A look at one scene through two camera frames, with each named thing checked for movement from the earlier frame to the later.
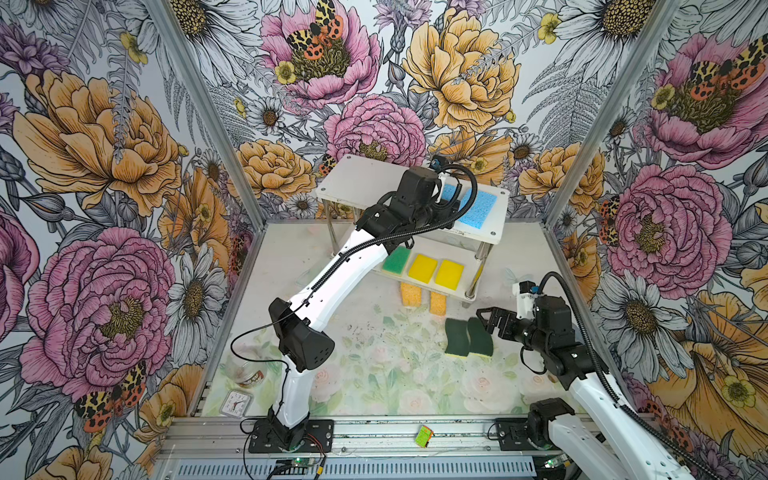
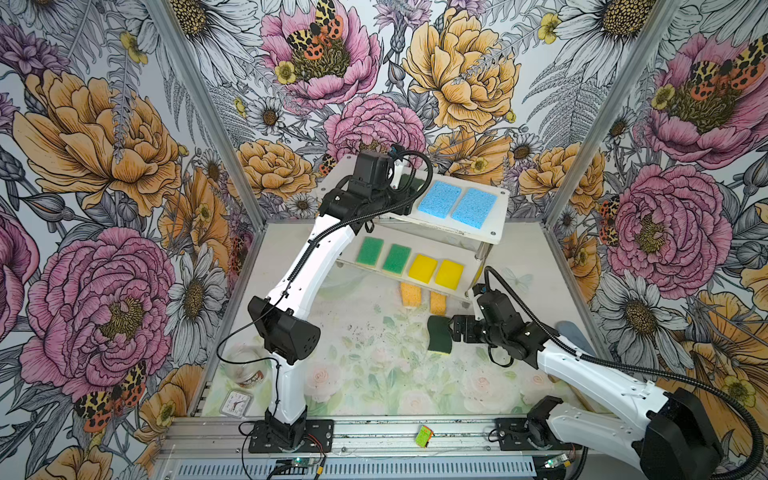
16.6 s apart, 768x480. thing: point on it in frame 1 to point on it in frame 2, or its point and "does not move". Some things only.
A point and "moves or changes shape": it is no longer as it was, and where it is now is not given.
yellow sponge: [422, 268] does not move
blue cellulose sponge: [480, 211] does not move
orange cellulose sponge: [437, 304] does not move
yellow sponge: [450, 274] does not move
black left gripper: [447, 208] to [405, 210]
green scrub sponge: [396, 261] does not move
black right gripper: [494, 319] to [469, 322]
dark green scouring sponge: [480, 340] moves or changes shape
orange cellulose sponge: [411, 296] does not move
